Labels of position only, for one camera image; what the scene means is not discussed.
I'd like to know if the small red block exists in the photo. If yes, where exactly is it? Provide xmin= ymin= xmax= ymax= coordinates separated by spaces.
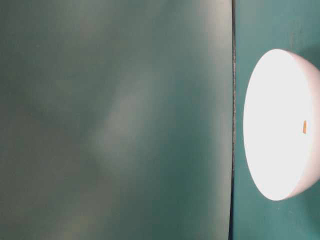
xmin=302 ymin=120 xmax=307 ymax=134

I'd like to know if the white round bowl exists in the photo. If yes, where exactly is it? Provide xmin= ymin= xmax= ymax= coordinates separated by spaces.
xmin=243 ymin=49 xmax=320 ymax=201

